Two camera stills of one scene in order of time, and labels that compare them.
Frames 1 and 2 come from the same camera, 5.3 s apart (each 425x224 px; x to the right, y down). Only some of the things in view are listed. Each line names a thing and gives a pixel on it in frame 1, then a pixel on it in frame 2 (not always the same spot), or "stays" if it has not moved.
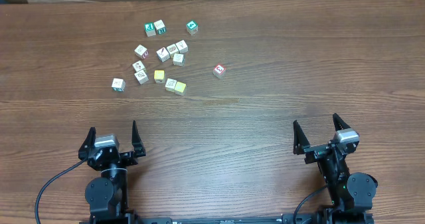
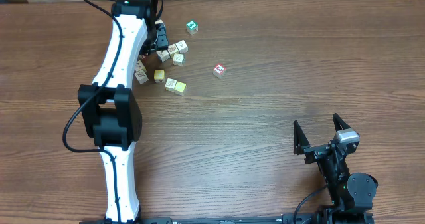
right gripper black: x=317 y=152 stays
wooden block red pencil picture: x=163 y=54 stays
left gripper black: x=129 y=157 to x=163 y=42
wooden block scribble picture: x=170 y=84 stays
